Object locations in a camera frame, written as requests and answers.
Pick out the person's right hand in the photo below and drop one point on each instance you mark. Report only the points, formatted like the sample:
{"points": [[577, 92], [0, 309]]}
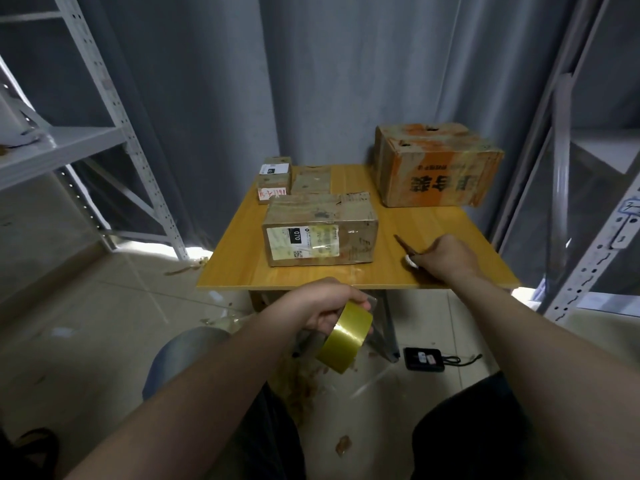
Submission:
{"points": [[445, 260]]}

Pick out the person's left hand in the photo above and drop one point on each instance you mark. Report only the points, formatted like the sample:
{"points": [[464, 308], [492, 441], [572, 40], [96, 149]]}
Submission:
{"points": [[320, 305]]}

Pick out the yellow tape roll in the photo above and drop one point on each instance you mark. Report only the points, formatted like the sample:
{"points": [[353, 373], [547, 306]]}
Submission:
{"points": [[345, 340]]}

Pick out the medium brown cardboard box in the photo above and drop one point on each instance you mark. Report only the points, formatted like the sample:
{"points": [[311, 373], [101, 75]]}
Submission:
{"points": [[345, 230]]}

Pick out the large orange print cardboard box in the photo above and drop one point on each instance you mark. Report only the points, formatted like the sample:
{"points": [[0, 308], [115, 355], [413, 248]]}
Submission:
{"points": [[435, 165]]}

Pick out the small cardboard box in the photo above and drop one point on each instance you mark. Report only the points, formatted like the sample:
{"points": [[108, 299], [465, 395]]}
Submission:
{"points": [[311, 180]]}

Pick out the long white-labelled cardboard box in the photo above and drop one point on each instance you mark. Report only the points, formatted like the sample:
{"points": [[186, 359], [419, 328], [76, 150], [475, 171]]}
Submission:
{"points": [[273, 177]]}

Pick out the person's right forearm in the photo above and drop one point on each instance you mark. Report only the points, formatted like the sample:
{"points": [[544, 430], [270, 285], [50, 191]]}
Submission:
{"points": [[560, 375]]}

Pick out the person's left forearm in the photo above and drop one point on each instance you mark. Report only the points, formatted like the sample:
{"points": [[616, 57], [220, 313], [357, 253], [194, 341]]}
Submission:
{"points": [[190, 405]]}

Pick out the tape scraps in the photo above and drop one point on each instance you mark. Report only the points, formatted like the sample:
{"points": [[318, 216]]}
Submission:
{"points": [[295, 380]]}

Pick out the person's right leg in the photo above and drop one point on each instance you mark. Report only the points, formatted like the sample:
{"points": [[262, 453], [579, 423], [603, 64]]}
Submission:
{"points": [[470, 435]]}

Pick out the yellow wooden table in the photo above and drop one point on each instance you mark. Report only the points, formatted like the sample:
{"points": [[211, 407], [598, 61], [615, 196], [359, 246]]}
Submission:
{"points": [[230, 260]]}

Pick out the black power adapter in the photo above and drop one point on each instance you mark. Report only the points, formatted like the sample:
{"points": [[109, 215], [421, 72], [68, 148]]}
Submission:
{"points": [[423, 359]]}

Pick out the grey metal shelf unit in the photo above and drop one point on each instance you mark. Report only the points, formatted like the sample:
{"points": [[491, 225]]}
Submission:
{"points": [[590, 185], [70, 145]]}

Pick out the grey curtain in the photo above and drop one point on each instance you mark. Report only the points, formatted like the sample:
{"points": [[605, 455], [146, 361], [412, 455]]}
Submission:
{"points": [[300, 75]]}

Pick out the black sandal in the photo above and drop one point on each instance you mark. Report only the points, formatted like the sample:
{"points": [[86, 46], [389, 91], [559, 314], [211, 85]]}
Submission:
{"points": [[35, 447]]}

